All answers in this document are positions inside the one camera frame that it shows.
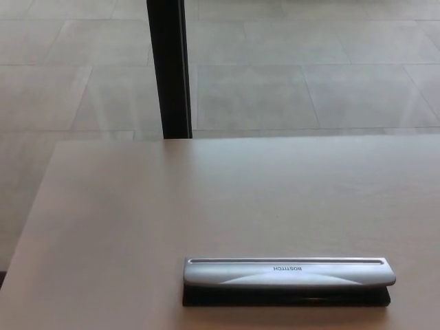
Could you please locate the silver black Bostitch hole punch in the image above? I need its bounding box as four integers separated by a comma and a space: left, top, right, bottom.
181, 256, 397, 307

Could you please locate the black vertical metal post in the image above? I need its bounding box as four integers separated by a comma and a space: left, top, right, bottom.
146, 0, 193, 140

